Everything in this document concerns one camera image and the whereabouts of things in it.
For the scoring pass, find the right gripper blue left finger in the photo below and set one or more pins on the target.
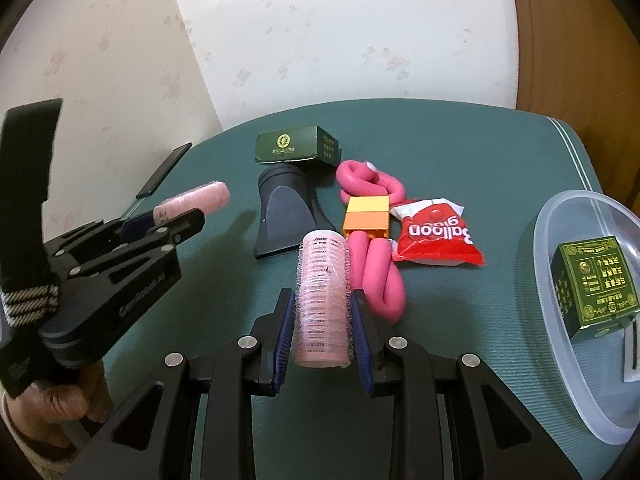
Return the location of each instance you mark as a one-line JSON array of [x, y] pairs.
[[282, 324]]

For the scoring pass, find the red balloon glue packet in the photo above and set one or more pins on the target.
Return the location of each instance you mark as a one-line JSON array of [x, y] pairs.
[[433, 233]]

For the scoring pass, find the wooden wardrobe door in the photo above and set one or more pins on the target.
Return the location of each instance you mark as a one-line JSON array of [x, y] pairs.
[[579, 61]]

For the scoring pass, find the clear plastic bowl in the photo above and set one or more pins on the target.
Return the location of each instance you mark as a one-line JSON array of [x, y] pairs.
[[600, 375]]

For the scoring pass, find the green gold patterned box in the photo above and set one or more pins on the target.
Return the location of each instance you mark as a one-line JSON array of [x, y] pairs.
[[594, 288]]

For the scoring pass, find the person's left hand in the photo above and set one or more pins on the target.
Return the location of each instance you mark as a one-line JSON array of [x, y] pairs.
[[39, 413]]

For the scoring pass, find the pink mesh hair roller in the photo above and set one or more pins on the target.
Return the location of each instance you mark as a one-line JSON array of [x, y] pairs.
[[322, 333]]

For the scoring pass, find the long pink foam roller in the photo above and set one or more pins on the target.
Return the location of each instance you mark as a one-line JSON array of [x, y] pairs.
[[371, 269]]

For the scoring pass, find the white sleeve cuff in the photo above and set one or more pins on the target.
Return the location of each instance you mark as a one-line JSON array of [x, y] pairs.
[[24, 458]]

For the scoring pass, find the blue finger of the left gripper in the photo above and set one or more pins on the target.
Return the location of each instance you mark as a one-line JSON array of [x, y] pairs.
[[140, 223]]

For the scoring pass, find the dark green rectangular box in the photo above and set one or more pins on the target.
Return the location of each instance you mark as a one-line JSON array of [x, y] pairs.
[[304, 144]]

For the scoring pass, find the yellow orange toy brick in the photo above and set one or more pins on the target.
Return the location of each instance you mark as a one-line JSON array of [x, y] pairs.
[[369, 214]]

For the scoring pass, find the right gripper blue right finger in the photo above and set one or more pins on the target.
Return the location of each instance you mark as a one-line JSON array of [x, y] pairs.
[[360, 343]]

